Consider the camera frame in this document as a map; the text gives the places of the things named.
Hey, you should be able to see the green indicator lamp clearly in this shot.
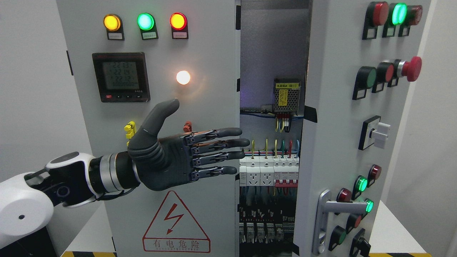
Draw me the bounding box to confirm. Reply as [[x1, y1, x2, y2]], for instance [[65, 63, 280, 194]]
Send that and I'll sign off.
[[137, 13, 155, 31]]

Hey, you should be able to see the black digital power meter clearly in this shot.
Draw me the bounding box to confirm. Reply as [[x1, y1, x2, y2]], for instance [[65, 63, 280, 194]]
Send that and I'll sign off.
[[92, 52, 150, 103]]

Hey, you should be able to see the perforated metal power supply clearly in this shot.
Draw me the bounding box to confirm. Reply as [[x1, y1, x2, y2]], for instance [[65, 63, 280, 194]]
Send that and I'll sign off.
[[273, 78, 301, 114]]

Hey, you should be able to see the red mushroom emergency button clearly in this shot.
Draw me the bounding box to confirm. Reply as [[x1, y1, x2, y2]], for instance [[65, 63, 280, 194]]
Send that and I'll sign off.
[[394, 56, 422, 82]]

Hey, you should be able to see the red indicator lamp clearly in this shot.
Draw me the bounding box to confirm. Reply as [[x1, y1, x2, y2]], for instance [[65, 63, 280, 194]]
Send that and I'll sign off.
[[170, 12, 187, 30]]

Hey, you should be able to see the red triangle hazard sticker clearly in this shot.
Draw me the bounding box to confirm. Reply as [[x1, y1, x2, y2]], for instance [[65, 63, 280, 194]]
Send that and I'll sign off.
[[142, 191, 211, 253]]

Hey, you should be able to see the lower relay terminal row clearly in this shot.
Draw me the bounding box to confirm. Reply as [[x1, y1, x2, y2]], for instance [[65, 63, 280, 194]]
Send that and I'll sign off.
[[238, 205, 295, 244]]

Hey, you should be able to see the black box with antenna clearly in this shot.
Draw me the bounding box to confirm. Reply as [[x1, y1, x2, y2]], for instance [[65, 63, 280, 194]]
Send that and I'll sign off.
[[0, 227, 57, 257]]

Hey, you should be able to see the dark grey robot left hand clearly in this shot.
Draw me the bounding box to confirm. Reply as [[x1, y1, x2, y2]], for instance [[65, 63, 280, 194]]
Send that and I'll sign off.
[[127, 98, 250, 191]]

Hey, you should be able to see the white glowing indicator lamp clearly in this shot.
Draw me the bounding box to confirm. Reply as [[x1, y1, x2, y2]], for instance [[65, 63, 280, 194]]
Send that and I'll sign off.
[[176, 70, 191, 85]]

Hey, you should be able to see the silver door lever handle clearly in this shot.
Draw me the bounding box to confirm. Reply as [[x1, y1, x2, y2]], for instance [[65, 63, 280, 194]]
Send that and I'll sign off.
[[312, 189, 368, 256]]

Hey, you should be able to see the yellow indicator lamp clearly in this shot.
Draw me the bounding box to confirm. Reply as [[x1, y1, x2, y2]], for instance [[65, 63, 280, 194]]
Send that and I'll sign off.
[[103, 14, 121, 31]]

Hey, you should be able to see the grey cabinet door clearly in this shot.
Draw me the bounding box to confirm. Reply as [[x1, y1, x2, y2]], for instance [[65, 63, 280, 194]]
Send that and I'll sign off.
[[57, 0, 239, 257], [293, 0, 431, 257]]

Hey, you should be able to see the white socket breaker row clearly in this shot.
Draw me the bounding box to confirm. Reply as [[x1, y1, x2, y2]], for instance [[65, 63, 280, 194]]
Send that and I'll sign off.
[[239, 156, 300, 188]]

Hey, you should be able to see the white rotary switch right door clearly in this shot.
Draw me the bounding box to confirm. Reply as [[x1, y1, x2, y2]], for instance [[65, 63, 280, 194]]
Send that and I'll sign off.
[[358, 115, 390, 150]]

